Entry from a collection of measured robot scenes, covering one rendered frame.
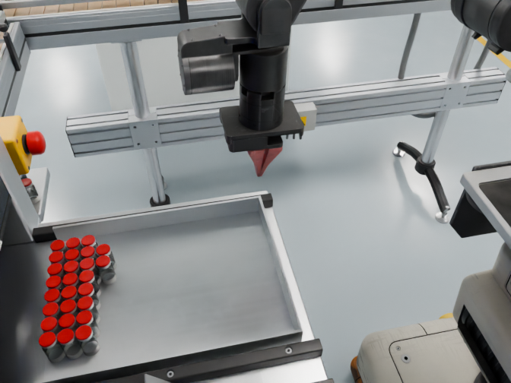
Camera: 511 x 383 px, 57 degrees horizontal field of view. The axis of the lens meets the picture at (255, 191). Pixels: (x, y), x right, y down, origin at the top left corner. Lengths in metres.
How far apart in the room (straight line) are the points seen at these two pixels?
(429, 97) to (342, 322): 0.88
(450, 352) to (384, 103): 0.89
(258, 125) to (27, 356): 0.44
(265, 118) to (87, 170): 1.82
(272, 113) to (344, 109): 1.21
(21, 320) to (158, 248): 0.22
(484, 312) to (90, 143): 1.29
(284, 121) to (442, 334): 0.98
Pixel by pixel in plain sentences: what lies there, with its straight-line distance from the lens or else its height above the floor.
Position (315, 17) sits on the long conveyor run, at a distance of 1.53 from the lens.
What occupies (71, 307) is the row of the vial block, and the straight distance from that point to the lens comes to 0.70.
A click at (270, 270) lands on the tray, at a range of 0.75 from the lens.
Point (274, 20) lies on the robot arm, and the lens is 0.52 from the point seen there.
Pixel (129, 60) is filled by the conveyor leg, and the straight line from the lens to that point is 1.54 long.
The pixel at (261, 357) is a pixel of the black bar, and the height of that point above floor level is 0.90.
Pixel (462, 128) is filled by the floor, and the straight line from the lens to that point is 2.71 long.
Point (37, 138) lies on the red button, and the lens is 0.85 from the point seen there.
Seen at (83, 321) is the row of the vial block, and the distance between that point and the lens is 0.68.
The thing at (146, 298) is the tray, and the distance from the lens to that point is 0.74.
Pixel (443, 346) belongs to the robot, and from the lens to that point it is 1.45.
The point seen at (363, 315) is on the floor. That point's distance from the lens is 1.77.
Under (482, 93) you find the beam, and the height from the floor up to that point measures 0.48.
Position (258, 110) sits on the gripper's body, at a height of 1.15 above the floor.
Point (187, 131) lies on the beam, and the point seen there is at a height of 0.49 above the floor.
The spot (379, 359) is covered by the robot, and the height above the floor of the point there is 0.27.
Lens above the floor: 1.49
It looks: 44 degrees down
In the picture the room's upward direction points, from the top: straight up
